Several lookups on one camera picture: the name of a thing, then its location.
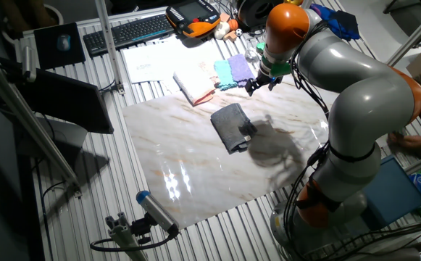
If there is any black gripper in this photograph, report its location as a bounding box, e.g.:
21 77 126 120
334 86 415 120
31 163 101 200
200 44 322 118
244 70 285 97

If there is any grey cloth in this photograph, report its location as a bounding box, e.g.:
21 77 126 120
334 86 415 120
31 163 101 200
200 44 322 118
210 102 258 154

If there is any purple cloth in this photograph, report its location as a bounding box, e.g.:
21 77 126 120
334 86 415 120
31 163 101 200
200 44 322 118
227 53 257 88

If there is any teal cloth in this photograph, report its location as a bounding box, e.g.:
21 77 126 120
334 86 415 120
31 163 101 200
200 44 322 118
213 59 239 91

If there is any white patterned cloth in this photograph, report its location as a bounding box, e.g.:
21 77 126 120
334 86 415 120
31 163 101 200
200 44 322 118
195 59 221 88

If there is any white pink folded cloth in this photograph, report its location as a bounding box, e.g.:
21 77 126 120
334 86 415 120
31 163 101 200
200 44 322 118
172 67 220 107

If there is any blue cloth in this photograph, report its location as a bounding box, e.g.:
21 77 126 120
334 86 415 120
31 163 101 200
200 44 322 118
309 3 361 41

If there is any person's left hand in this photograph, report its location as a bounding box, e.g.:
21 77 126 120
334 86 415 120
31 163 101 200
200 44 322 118
387 130 421 149

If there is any clear drinking glass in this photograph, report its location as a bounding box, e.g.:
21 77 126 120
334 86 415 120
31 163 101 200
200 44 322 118
244 46 260 62

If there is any white toy figure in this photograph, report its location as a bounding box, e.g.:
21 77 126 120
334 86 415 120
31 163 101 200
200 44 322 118
213 21 231 40

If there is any black filament spool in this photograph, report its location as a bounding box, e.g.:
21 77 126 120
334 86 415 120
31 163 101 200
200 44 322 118
237 0 273 30

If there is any orange black teach pendant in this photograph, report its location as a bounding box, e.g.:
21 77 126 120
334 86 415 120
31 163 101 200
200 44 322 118
165 0 221 39

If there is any marble pattern board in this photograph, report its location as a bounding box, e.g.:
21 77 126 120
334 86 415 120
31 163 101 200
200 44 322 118
122 63 392 230

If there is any white paper sheet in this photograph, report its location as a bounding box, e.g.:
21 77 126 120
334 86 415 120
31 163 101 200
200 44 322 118
121 36 225 85

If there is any black keyboard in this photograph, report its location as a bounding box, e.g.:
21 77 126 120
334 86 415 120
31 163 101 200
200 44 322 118
82 13 177 58

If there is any blue box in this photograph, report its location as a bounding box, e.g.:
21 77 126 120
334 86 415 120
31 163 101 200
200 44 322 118
361 155 421 230

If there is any black monitor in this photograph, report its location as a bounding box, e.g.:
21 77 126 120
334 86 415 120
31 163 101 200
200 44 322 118
14 67 115 135

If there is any grey computer mouse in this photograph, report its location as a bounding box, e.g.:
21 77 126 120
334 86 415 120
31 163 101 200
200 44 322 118
57 33 72 52

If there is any grey monitor base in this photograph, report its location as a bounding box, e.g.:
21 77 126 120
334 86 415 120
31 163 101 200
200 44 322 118
16 116 88 160

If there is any short aluminium profile stub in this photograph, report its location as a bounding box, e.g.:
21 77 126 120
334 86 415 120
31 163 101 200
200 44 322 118
104 212 148 261

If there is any black mouse pad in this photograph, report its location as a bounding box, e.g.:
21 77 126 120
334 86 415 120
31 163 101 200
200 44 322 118
33 22 87 70

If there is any white rimmed bin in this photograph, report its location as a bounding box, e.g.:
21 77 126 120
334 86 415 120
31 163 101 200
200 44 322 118
0 0 64 39

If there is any slanted aluminium beam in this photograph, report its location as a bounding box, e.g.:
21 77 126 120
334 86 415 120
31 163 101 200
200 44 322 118
0 50 83 199

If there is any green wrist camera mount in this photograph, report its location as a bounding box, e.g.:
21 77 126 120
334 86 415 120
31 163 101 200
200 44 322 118
256 41 291 78

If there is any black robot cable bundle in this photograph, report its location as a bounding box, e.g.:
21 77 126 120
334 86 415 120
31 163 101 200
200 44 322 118
281 21 331 261

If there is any upright aluminium post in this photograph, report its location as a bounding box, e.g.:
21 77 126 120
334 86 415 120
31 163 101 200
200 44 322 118
94 0 126 96

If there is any silver camera with blue end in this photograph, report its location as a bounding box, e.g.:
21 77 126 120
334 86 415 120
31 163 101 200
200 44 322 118
136 190 180 236

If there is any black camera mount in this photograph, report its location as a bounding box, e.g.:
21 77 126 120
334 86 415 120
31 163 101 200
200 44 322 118
130 212 157 246

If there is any black camera cable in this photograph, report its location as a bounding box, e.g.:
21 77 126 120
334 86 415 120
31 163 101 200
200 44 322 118
89 231 178 253

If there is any silver bar camera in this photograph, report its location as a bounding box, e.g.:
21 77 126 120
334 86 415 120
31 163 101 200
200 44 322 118
21 45 38 83

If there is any thin black cable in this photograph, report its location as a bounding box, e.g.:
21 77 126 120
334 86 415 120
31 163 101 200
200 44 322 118
40 180 67 261

